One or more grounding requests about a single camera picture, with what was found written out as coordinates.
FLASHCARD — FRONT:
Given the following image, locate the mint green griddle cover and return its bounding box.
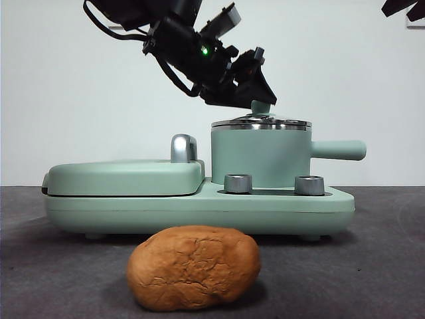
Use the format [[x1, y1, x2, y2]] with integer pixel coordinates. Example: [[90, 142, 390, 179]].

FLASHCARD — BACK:
[[42, 158, 206, 197]]

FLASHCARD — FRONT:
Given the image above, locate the silver griddle cover handle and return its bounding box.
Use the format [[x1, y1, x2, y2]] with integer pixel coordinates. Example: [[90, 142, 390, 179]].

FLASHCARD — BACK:
[[170, 134, 199, 163]]

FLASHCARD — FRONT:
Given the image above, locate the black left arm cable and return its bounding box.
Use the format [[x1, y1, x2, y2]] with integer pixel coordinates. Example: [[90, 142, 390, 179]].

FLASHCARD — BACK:
[[82, 0, 149, 43], [155, 56, 200, 99]]

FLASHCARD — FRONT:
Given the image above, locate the silver control dial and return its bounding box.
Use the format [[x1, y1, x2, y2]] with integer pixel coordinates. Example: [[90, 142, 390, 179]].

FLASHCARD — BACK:
[[294, 175, 325, 196], [224, 173, 253, 194]]

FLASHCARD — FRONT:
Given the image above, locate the white wall socket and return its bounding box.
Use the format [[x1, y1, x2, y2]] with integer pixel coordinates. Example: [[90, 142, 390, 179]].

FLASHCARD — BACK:
[[405, 9, 425, 30]]

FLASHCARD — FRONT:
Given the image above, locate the mint green steamer pot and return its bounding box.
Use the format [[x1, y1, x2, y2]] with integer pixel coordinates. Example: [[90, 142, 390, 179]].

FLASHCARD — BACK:
[[209, 121, 367, 187]]

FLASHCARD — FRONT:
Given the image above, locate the mint green cooker base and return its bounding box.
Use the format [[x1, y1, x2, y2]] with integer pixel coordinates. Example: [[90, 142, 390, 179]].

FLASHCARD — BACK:
[[44, 177, 356, 241]]

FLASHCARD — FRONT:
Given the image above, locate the brown potato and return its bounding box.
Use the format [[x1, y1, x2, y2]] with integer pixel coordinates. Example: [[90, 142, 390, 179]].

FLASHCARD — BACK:
[[126, 225, 262, 312]]

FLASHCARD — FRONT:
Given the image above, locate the glass lid with green knob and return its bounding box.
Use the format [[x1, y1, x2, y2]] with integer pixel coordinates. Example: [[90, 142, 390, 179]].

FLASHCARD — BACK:
[[212, 99, 313, 131]]

